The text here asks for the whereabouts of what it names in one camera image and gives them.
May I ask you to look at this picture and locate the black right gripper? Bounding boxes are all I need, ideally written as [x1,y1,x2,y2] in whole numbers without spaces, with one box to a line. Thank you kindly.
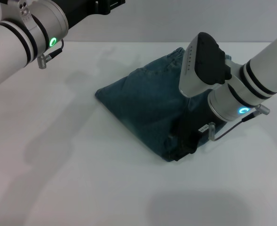
[168,107,226,162]

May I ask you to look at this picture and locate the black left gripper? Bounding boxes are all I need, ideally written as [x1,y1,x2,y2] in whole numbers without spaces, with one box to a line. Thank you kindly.
[62,0,126,31]

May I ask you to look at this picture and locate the blue denim shorts with cartoon print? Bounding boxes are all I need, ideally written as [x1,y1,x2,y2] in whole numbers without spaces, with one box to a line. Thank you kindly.
[95,47,233,163]

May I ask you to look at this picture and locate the white tablecloth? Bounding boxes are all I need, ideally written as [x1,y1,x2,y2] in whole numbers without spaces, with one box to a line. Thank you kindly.
[0,40,277,226]

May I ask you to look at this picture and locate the grey right arm cable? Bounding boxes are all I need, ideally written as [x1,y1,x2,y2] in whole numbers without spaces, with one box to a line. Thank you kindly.
[208,111,257,142]

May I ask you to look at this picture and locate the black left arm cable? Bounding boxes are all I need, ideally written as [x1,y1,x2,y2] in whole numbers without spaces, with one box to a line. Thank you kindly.
[45,38,65,59]

